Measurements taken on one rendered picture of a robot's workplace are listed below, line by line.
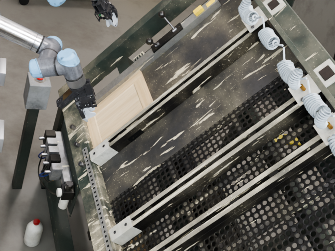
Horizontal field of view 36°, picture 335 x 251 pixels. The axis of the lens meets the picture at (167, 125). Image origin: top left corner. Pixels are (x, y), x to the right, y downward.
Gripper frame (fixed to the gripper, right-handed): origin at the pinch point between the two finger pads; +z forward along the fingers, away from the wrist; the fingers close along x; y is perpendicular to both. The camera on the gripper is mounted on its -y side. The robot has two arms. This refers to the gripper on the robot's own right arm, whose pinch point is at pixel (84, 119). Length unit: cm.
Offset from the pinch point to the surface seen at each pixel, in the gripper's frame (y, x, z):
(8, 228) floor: -74, 37, 109
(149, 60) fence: 34, 54, 19
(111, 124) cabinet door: 7, 32, 38
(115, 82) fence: 14, 54, 29
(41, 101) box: -31, 67, 41
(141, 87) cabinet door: 27, 41, 25
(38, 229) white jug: -53, 26, 102
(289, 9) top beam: 95, 14, -20
